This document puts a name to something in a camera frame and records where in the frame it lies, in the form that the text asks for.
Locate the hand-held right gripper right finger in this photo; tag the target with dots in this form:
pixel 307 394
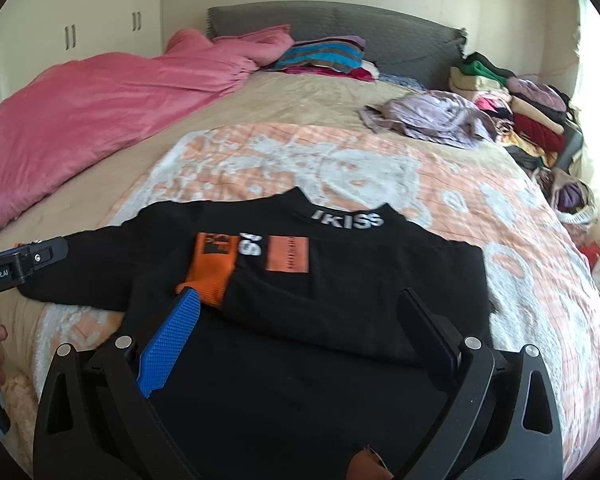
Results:
pixel 430 345

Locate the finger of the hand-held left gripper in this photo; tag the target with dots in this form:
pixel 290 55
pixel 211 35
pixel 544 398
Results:
pixel 42 257

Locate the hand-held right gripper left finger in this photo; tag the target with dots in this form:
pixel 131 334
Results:
pixel 172 340

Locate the black sweater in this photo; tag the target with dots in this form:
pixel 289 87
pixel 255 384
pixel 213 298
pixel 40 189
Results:
pixel 330 300

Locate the pile of folded clothes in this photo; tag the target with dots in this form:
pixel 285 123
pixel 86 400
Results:
pixel 530 110

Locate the beige bed sheet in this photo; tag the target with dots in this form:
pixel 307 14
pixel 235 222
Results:
pixel 130 175

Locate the pink duvet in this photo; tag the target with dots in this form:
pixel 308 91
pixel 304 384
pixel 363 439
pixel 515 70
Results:
pixel 105 100

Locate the red cloth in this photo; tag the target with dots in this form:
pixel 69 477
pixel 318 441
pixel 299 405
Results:
pixel 590 255

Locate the orange white tufted blanket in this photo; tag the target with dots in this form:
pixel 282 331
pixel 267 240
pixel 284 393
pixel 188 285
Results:
pixel 330 165

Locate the lavender garment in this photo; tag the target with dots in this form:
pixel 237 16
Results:
pixel 430 115

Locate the white wardrobe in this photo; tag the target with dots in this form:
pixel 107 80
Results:
pixel 105 10

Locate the blue patterned pillow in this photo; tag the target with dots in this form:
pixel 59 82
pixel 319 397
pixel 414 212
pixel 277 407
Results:
pixel 402 82

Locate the magenta cloth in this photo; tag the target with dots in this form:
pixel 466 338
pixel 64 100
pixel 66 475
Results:
pixel 360 74

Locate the striped pillow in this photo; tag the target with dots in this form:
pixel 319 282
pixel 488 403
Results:
pixel 325 52

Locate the grey padded headboard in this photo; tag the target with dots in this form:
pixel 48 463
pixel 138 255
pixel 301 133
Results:
pixel 405 35

